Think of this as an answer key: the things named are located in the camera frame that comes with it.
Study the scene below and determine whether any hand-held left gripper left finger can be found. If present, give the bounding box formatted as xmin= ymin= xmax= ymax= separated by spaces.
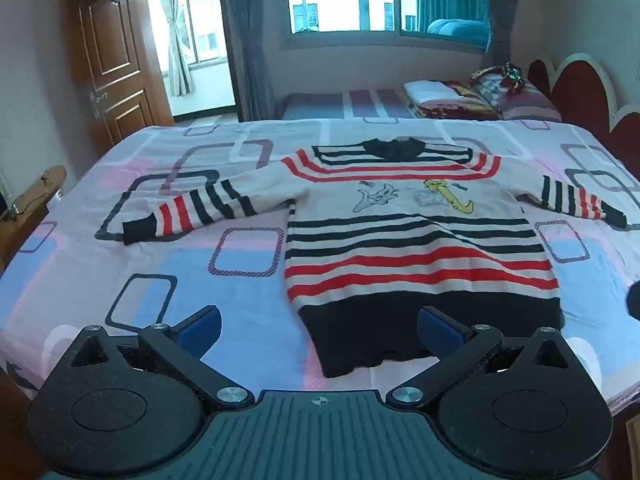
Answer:
xmin=65 ymin=305 xmax=256 ymax=411

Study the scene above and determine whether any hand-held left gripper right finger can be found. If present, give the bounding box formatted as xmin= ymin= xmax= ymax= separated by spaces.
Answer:
xmin=385 ymin=306 xmax=583 ymax=411

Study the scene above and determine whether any striped knit sweater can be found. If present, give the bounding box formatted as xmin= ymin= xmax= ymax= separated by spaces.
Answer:
xmin=121 ymin=136 xmax=628 ymax=379

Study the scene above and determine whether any bed with patterned sheet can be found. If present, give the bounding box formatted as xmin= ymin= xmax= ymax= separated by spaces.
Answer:
xmin=0 ymin=119 xmax=640 ymax=426

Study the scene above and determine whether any wooden side desk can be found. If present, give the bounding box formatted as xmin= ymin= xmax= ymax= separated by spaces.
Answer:
xmin=0 ymin=165 xmax=68 ymax=266

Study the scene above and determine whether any red wooden headboard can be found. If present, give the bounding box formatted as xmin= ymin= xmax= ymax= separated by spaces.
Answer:
xmin=527 ymin=52 xmax=640 ymax=171

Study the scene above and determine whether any plaid pillow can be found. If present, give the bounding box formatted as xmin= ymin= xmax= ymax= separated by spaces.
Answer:
xmin=470 ymin=67 xmax=563 ymax=122

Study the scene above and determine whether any red patterned folded blanket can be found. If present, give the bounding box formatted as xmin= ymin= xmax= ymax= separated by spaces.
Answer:
xmin=410 ymin=80 xmax=506 ymax=121

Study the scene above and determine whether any white folded cloth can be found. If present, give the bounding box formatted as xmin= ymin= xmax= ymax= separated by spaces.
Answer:
xmin=404 ymin=80 xmax=462 ymax=107

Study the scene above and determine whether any shiny colourful ribbon bundle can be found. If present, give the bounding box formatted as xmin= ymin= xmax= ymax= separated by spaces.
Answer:
xmin=500 ymin=62 xmax=526 ymax=92

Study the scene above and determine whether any white sheer curtain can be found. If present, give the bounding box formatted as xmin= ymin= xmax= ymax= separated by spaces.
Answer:
xmin=157 ymin=0 xmax=193 ymax=96

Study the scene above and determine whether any brown wooden door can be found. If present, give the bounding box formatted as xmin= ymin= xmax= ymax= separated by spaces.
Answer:
xmin=65 ymin=0 xmax=176 ymax=143

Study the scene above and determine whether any grey curtain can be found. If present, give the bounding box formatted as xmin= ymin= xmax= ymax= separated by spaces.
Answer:
xmin=217 ymin=0 xmax=276 ymax=121
xmin=487 ymin=0 xmax=526 ymax=68

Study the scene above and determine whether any teal duvet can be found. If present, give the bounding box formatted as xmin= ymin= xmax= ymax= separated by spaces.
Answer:
xmin=427 ymin=19 xmax=489 ymax=47

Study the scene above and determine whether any balcony window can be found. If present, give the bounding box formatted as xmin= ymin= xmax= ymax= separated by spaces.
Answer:
xmin=182 ymin=0 xmax=223 ymax=63

